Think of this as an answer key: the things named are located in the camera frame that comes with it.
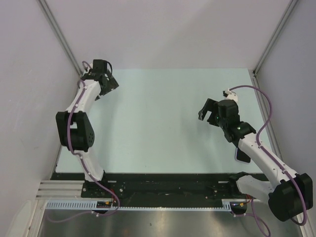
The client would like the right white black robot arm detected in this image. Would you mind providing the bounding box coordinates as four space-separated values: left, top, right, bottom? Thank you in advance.
198 98 314 222

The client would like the phone in purple case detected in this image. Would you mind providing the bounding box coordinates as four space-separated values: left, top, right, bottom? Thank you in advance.
235 148 251 163

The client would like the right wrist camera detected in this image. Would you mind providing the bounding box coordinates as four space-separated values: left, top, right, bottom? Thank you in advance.
223 89 238 103

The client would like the right aluminium frame post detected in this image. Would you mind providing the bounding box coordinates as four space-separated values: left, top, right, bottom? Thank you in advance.
252 0 300 77

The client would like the aluminium frame post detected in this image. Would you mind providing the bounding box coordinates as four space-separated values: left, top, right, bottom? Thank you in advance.
252 0 300 77
37 0 82 76

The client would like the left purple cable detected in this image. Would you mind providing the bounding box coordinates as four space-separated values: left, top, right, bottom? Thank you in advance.
46 60 121 223

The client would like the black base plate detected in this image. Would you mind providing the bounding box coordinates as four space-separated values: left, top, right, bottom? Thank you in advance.
50 172 270 208

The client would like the left aluminium frame post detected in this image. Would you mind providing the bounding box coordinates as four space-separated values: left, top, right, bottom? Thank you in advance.
37 0 82 76

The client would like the white slotted cable duct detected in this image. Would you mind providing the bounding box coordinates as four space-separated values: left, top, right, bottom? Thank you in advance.
45 200 232 212

